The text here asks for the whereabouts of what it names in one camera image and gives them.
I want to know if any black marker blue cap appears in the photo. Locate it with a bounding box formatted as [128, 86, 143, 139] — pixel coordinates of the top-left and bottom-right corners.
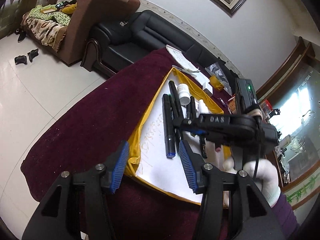
[162, 94, 176, 159]

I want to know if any black gel pen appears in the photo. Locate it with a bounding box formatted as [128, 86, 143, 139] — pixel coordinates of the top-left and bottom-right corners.
[186, 103, 191, 119]

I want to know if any large white pill bottle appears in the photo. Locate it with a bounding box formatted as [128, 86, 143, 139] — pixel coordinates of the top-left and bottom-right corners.
[177, 83, 190, 106]

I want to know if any black marker green cap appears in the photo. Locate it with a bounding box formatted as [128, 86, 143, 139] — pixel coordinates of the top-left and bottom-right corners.
[169, 81, 183, 120]

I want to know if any black marker yellow cap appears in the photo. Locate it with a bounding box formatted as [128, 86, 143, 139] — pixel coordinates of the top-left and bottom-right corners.
[199, 136, 208, 159]

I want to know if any black marker olive cap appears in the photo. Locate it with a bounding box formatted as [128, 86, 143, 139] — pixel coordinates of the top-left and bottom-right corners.
[190, 96, 196, 119]

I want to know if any slim white bottle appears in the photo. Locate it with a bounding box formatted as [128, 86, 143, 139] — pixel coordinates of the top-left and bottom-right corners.
[199, 100, 210, 114]

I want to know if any purple sleeved right forearm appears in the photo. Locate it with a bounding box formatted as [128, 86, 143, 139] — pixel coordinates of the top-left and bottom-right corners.
[272, 193, 300, 239]

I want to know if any white gloved right hand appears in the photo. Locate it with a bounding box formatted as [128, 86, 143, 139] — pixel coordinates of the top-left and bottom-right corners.
[223, 109, 281, 207]

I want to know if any red lid clear jar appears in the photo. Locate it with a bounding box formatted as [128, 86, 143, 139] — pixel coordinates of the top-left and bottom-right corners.
[259, 100, 273, 115]

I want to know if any yellow taped foam tray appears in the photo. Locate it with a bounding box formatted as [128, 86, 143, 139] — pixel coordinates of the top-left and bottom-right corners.
[123, 65, 232, 205]

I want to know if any orange contents plastic jar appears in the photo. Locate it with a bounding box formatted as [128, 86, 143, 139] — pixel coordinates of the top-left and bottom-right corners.
[228, 96, 237, 114]

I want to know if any yellow tape roll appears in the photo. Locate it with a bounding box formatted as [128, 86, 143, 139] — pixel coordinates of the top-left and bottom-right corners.
[209, 75, 224, 92]

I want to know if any white charger adapter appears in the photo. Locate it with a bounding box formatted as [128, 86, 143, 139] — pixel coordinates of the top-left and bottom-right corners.
[202, 83, 213, 96]

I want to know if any clear plastic bag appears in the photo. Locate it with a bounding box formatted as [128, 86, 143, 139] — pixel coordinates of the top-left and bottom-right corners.
[205, 62, 232, 96]

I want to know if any silver pen by notebook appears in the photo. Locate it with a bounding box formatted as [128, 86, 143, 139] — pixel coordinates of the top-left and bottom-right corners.
[172, 65, 200, 74]

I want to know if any white paper notebook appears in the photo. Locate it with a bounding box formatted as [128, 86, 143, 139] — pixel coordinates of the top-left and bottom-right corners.
[165, 44, 199, 70]

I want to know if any black leather sofa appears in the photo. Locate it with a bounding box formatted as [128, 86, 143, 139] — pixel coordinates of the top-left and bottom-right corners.
[81, 10, 238, 84]

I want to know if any brown armchair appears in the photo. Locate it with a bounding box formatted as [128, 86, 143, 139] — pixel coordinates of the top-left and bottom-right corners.
[56, 0, 140, 65]

